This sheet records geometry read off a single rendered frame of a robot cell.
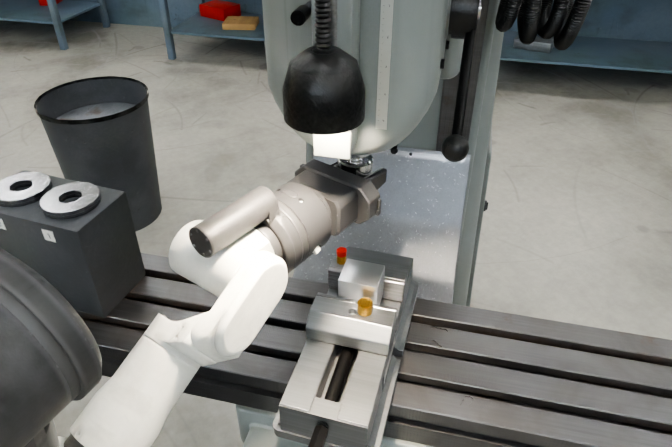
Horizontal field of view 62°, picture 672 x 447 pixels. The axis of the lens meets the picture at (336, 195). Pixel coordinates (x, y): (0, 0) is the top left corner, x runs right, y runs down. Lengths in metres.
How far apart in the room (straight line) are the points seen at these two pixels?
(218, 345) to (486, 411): 0.46
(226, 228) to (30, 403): 0.30
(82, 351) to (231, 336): 0.27
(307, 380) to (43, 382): 0.54
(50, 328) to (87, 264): 0.68
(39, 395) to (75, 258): 0.68
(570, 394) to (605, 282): 1.76
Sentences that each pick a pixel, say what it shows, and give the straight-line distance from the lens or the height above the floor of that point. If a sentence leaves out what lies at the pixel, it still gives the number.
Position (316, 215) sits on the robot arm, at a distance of 0.63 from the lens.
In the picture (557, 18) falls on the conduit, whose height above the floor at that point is 1.41.
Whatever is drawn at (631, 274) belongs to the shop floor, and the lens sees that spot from 2.77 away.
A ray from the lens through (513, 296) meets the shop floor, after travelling 2.46.
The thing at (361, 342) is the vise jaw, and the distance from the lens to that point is 0.82.
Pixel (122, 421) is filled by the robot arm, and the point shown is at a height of 1.19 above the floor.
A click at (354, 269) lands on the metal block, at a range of 0.85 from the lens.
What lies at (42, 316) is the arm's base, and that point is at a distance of 0.30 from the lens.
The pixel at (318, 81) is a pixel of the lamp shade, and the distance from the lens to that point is 0.46.
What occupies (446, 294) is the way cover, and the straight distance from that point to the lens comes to 1.12.
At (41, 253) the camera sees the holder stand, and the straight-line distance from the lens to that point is 1.03.
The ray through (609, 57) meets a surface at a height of 0.23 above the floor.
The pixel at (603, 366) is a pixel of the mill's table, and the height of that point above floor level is 0.93.
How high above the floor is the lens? 1.63
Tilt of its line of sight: 34 degrees down
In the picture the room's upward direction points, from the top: straight up
